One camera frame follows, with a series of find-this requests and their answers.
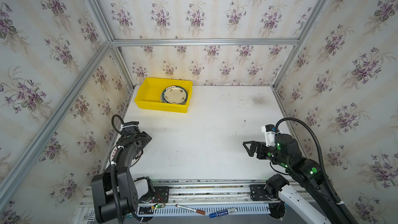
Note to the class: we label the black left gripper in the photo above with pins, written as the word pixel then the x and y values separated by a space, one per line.
pixel 137 139

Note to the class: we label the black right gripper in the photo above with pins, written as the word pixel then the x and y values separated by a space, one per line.
pixel 263 149

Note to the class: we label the pale yellow small plate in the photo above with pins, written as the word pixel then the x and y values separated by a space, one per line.
pixel 174 95

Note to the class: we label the orange sunburst plate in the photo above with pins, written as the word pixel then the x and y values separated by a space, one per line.
pixel 127 156

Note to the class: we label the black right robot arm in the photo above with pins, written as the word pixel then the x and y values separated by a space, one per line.
pixel 304 186

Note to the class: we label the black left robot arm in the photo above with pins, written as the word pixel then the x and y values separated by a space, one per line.
pixel 115 193

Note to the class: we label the yellow plastic bin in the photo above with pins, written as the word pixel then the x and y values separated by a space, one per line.
pixel 150 94

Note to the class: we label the blue marker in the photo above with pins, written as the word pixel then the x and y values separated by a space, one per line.
pixel 223 212

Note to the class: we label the red capped marker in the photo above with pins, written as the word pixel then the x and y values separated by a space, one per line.
pixel 198 211

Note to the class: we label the silver fork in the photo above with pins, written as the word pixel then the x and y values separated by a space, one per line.
pixel 89 218

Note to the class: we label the aluminium rail base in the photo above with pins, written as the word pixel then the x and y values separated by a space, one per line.
pixel 247 196

